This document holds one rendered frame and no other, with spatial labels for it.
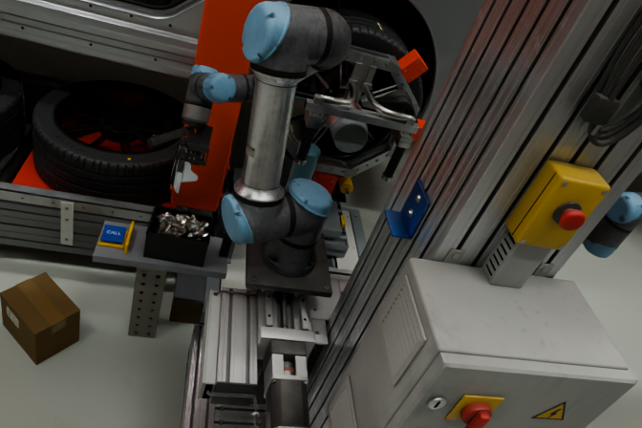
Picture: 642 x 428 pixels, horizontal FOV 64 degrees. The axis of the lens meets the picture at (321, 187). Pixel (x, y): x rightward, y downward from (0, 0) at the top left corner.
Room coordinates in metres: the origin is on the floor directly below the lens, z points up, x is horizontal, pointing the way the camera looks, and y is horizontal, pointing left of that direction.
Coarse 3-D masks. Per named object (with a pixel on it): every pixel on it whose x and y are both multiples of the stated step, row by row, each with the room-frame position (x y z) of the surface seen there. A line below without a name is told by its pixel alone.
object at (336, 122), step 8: (336, 120) 1.71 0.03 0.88; (344, 120) 1.70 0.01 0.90; (352, 120) 1.69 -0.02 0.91; (336, 128) 1.68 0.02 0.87; (344, 128) 1.67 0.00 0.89; (352, 128) 1.68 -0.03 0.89; (360, 128) 1.68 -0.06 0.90; (336, 136) 1.66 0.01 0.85; (344, 136) 1.67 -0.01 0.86; (352, 136) 1.68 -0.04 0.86; (360, 136) 1.69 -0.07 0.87; (336, 144) 1.67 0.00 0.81; (344, 144) 1.67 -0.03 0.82; (352, 144) 1.68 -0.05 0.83; (360, 144) 1.69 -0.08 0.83; (352, 152) 1.69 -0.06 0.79
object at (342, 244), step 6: (342, 216) 2.10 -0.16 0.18; (342, 222) 2.06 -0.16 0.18; (342, 228) 2.05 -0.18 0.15; (342, 234) 1.97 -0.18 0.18; (330, 240) 1.93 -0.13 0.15; (336, 240) 1.95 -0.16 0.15; (342, 240) 1.95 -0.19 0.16; (330, 246) 1.88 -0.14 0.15; (336, 246) 1.89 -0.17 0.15; (342, 246) 1.90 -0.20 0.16; (348, 246) 1.91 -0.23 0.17; (330, 252) 1.89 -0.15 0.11; (336, 252) 1.90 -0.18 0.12; (342, 252) 1.91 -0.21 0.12
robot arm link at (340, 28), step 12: (336, 12) 1.05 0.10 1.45; (336, 24) 1.01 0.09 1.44; (336, 36) 1.00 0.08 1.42; (348, 36) 1.04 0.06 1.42; (336, 48) 1.00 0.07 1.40; (348, 48) 1.04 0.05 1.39; (336, 60) 1.02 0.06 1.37; (312, 72) 1.11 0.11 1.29; (252, 84) 1.23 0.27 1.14; (252, 96) 1.23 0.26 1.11
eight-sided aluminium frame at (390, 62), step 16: (352, 48) 1.84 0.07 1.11; (368, 64) 1.82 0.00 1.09; (384, 64) 1.86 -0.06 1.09; (400, 80) 1.86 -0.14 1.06; (416, 112) 1.89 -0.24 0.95; (288, 144) 1.76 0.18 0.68; (384, 144) 1.93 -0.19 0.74; (336, 160) 1.87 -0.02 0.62; (352, 160) 1.90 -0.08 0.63; (368, 160) 1.86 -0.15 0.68; (384, 160) 1.88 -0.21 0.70; (352, 176) 1.85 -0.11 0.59
